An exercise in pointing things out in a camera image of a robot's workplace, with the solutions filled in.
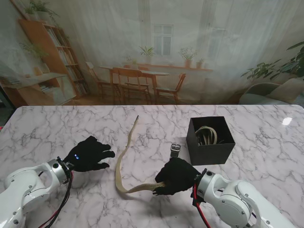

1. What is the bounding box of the printed room scene backdrop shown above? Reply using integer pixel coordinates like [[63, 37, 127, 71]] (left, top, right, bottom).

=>
[[0, 0, 304, 106]]

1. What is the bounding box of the beige woven belt looped end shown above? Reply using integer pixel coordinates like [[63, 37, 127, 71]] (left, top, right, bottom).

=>
[[114, 115, 181, 194]]

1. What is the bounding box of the right arm red black cable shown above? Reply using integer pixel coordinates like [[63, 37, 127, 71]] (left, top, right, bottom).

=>
[[191, 182, 214, 228]]

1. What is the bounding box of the left arm red black cable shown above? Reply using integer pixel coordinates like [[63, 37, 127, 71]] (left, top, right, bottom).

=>
[[40, 171, 75, 228]]

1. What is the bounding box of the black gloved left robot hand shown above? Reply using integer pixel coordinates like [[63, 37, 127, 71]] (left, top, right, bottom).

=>
[[64, 136, 116, 173]]

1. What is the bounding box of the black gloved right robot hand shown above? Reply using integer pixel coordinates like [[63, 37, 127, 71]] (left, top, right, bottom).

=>
[[154, 158, 201, 197]]

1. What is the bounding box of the beige woven belt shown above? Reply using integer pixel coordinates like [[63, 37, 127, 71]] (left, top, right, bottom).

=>
[[195, 125, 219, 146]]

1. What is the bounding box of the arm red black cable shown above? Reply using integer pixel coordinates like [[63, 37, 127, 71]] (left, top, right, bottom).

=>
[[40, 171, 75, 228], [191, 182, 214, 228]]

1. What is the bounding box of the black square storage box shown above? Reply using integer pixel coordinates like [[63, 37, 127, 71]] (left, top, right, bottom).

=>
[[186, 116, 236, 166]]

